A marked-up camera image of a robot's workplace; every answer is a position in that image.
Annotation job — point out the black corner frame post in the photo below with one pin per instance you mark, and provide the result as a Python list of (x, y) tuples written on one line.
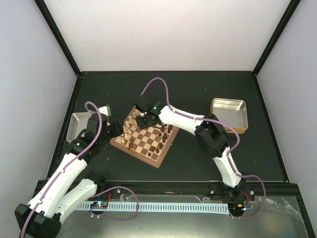
[(287, 15), (44, 10)]

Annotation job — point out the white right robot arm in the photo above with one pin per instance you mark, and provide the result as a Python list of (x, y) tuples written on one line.
[(211, 136)]

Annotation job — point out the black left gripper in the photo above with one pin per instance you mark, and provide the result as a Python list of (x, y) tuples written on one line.
[(118, 128)]

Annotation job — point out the black right corner frame post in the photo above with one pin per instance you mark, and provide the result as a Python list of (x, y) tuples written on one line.
[(287, 15)]

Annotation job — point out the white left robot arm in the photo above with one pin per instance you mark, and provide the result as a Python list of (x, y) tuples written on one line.
[(45, 213)]

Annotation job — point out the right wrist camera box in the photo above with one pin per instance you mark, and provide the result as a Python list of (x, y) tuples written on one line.
[(143, 105)]

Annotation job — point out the wooden chess board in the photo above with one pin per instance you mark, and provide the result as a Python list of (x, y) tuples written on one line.
[(144, 139)]

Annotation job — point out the tall brown chess piece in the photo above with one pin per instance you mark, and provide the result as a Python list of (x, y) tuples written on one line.
[(130, 143)]

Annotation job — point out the white slotted cable duct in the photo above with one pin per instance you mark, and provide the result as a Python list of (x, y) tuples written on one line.
[(163, 207)]

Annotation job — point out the gold metal tin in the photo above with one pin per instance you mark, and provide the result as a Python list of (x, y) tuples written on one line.
[(232, 112)]

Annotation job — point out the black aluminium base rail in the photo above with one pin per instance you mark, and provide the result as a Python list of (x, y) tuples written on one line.
[(278, 211)]

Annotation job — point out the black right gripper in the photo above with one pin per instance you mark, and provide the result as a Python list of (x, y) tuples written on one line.
[(142, 125)]

